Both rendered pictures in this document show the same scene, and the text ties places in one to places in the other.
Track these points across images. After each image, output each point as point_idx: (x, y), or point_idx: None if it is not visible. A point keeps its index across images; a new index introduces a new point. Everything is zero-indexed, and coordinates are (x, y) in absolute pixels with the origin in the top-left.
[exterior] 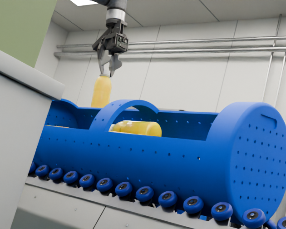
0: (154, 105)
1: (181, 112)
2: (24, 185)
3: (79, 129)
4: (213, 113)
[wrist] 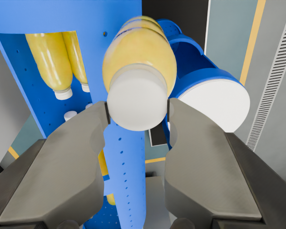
0: (103, 196)
1: (116, 207)
2: (17, 134)
3: (42, 135)
4: (120, 223)
